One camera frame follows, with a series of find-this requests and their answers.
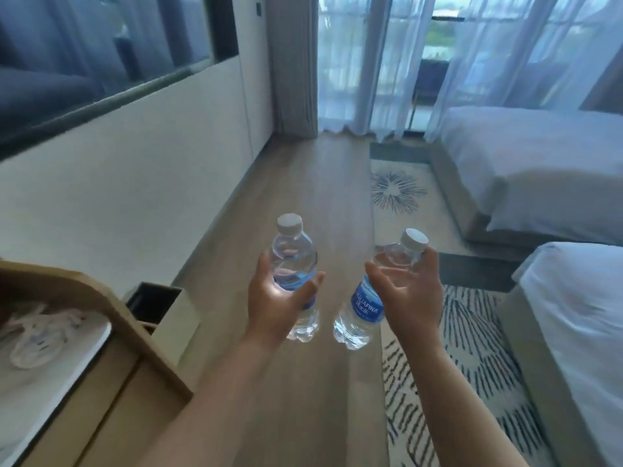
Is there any person's left hand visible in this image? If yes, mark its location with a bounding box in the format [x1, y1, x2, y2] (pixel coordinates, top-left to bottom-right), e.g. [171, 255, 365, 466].
[247, 250, 326, 346]

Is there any person's right hand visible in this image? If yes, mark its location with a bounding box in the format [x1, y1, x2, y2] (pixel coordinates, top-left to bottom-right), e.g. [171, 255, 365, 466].
[364, 248, 446, 347]

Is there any clear water bottle blue label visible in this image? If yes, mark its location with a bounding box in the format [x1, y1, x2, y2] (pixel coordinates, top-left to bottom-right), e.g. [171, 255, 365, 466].
[333, 228, 429, 352]
[269, 213, 321, 344]

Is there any person's right forearm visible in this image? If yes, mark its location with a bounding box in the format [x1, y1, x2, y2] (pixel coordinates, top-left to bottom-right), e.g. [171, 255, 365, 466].
[388, 335, 532, 467]

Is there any person's left forearm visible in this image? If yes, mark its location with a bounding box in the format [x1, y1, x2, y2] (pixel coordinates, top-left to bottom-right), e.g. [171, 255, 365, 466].
[130, 330, 294, 467]

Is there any patterned beige and blue rug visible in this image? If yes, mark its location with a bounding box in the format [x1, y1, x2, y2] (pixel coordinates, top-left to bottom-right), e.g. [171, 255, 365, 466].
[369, 158, 558, 467]

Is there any beige bin with black liner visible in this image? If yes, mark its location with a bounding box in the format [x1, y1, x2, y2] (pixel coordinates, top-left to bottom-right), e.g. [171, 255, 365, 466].
[124, 282, 202, 366]

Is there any bed with white linen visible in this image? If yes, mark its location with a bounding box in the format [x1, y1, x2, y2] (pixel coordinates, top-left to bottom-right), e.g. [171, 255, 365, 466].
[497, 241, 623, 467]
[427, 106, 623, 249]

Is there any dark balcony chair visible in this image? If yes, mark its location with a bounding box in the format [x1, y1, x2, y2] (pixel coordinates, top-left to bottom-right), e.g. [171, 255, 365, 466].
[413, 57, 451, 131]

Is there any sheer white curtain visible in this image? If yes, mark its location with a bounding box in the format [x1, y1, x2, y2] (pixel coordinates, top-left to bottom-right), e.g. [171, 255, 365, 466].
[422, 0, 623, 143]
[317, 0, 437, 140]

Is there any grey heavy curtain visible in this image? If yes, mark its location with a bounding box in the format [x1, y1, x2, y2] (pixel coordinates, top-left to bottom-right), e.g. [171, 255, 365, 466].
[265, 0, 320, 139]

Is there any light wooden service cart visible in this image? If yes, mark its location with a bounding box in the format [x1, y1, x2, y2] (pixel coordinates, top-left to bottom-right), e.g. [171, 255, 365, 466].
[0, 260, 195, 467]

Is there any crumpled white plastic bag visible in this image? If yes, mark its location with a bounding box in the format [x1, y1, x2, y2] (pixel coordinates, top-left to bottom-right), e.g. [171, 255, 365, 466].
[0, 301, 89, 370]

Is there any dark framed glass wall panel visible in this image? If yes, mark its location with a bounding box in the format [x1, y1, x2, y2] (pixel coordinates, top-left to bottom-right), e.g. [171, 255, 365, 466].
[0, 0, 240, 162]

